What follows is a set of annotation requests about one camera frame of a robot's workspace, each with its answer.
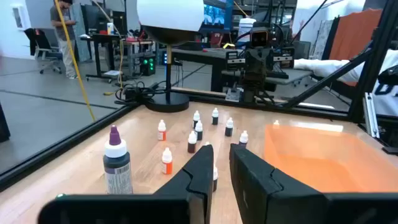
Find small orange food coloring bottle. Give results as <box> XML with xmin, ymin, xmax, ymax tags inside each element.
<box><xmin>157</xmin><ymin>119</ymin><xmax>167</xmax><ymax>141</ymax></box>
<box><xmin>161</xmin><ymin>147</ymin><xmax>174</xmax><ymax>175</ymax></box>

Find large purple-capped food coloring bottle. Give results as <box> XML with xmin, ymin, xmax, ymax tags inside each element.
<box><xmin>103</xmin><ymin>124</ymin><xmax>134</xmax><ymax>195</ymax></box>

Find silver metal bracket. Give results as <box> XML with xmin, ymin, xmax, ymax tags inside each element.
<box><xmin>362</xmin><ymin>92</ymin><xmax>381</xmax><ymax>139</ymax></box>

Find black table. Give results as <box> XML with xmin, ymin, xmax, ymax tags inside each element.
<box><xmin>170</xmin><ymin>48</ymin><xmax>249</xmax><ymax>93</ymax></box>

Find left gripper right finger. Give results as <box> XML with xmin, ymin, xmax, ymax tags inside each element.
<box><xmin>229</xmin><ymin>144</ymin><xmax>328</xmax><ymax>224</ymax></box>

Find white globe lamp black base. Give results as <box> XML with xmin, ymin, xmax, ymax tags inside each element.
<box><xmin>136</xmin><ymin>0</ymin><xmax>205</xmax><ymax>113</ymax></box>

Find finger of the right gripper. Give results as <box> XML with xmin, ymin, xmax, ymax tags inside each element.
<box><xmin>259</xmin><ymin>62</ymin><xmax>274</xmax><ymax>86</ymax></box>
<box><xmin>245</xmin><ymin>62</ymin><xmax>258</xmax><ymax>86</ymax></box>

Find thick yellow cable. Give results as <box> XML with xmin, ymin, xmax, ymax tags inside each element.
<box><xmin>54</xmin><ymin>0</ymin><xmax>96</xmax><ymax>123</ymax></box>

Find small dark red coloring bottle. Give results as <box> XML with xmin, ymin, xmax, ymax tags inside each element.
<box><xmin>187</xmin><ymin>130</ymin><xmax>198</xmax><ymax>154</ymax></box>

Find black rounded device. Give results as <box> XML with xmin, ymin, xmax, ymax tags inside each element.
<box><xmin>377</xmin><ymin>64</ymin><xmax>398</xmax><ymax>86</ymax></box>

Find person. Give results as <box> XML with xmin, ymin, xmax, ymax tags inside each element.
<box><xmin>371</xmin><ymin>49</ymin><xmax>398</xmax><ymax>118</ymax></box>
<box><xmin>49</xmin><ymin>0</ymin><xmax>80</xmax><ymax>80</ymax></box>

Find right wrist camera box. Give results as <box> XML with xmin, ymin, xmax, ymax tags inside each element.
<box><xmin>249</xmin><ymin>27</ymin><xmax>270</xmax><ymax>48</ymax></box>

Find monitor screen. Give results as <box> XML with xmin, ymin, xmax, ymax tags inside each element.
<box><xmin>203</xmin><ymin>2</ymin><xmax>226</xmax><ymax>27</ymax></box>

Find black cable tangle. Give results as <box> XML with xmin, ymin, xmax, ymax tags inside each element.
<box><xmin>113</xmin><ymin>80</ymin><xmax>167</xmax><ymax>106</ymax></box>

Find black desk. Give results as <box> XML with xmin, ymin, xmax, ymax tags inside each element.
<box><xmin>81</xmin><ymin>32</ymin><xmax>125</xmax><ymax>84</ymax></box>

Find orange translucent plastic bin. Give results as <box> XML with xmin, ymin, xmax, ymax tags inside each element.
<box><xmin>263</xmin><ymin>123</ymin><xmax>398</xmax><ymax>194</ymax></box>

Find orange panel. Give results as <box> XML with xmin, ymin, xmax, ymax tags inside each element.
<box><xmin>328</xmin><ymin>8</ymin><xmax>384</xmax><ymax>88</ymax></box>

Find office chair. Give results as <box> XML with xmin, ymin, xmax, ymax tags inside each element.
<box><xmin>24</xmin><ymin>27</ymin><xmax>65</xmax><ymax>75</ymax></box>

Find thin yellow cable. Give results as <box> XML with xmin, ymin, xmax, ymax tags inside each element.
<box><xmin>118</xmin><ymin>39</ymin><xmax>125</xmax><ymax>91</ymax></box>

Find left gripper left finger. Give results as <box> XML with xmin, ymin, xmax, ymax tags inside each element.
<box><xmin>154</xmin><ymin>144</ymin><xmax>215</xmax><ymax>224</ymax></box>

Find computer tower green lights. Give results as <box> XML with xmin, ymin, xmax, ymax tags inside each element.
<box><xmin>139</xmin><ymin>55</ymin><xmax>157</xmax><ymax>77</ymax></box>

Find white plastic jug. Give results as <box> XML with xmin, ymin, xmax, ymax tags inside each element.
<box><xmin>237</xmin><ymin>17</ymin><xmax>257</xmax><ymax>41</ymax></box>

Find white wall dispenser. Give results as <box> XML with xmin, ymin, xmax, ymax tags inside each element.
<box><xmin>11</xmin><ymin>3</ymin><xmax>32</xmax><ymax>31</ymax></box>

